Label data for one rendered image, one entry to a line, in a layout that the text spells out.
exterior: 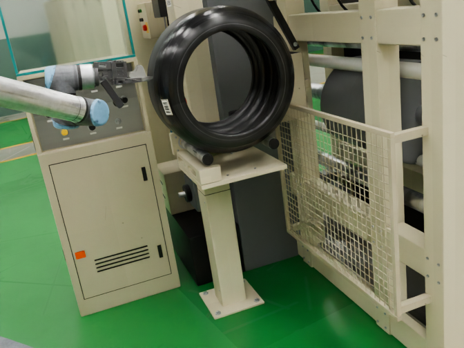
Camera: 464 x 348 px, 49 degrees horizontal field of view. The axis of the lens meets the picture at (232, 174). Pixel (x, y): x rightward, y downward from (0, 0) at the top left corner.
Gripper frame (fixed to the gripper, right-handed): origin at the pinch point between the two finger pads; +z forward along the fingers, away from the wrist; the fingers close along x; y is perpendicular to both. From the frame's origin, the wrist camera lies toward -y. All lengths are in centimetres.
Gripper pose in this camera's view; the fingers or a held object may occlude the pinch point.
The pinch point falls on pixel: (149, 79)
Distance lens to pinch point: 195.4
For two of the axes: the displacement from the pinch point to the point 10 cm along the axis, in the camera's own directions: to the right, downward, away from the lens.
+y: -0.2, -9.6, -2.8
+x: -3.4, -2.6, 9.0
